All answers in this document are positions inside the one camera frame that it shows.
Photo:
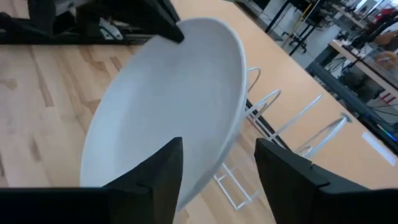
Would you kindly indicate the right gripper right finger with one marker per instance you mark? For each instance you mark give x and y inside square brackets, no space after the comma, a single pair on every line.
[326,202]

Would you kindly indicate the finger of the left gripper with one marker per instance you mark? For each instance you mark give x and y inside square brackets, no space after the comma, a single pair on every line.
[164,21]

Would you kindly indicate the white rectangular desk plate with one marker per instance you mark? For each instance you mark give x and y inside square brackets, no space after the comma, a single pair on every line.
[379,148]

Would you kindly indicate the white plate with pink underside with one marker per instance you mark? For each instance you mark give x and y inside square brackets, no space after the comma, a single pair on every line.
[168,109]

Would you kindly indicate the light tan desk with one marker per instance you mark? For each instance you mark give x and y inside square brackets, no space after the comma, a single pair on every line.
[295,62]

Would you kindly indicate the wood-top workbench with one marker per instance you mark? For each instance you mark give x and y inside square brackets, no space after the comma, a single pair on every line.
[351,59]

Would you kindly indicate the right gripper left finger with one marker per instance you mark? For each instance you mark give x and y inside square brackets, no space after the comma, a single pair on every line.
[93,205]

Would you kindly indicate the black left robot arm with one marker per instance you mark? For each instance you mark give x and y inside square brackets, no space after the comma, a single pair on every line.
[18,28]

